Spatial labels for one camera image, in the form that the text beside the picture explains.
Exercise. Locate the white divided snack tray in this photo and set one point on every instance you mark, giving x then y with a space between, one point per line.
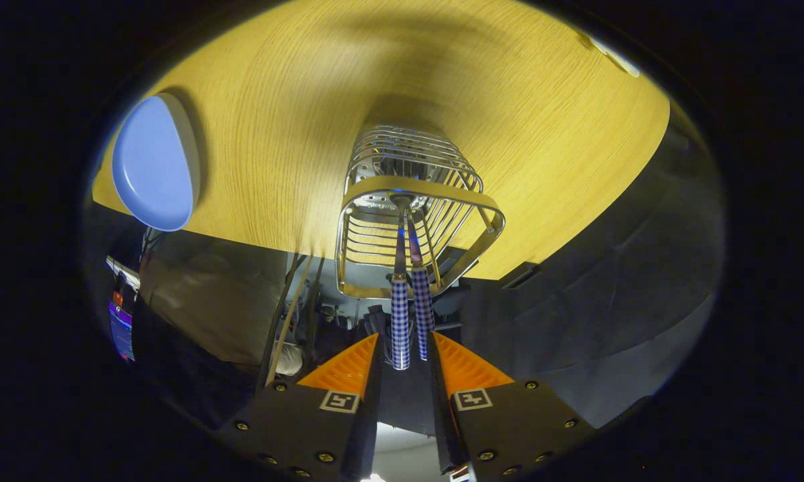
614 57

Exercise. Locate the person's khaki trousers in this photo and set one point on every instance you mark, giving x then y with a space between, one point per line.
214 301

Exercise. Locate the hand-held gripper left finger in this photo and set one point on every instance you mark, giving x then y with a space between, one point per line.
369 415

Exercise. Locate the white flat device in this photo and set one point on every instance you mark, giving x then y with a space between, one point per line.
124 273

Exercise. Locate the black table bracket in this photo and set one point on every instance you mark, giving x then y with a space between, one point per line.
521 276

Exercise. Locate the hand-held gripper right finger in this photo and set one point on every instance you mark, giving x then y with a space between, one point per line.
442 415

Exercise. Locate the blue round plate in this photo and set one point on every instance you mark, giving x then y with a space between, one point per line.
154 164

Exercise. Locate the smartphone with lit screen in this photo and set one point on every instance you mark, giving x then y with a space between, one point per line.
122 328

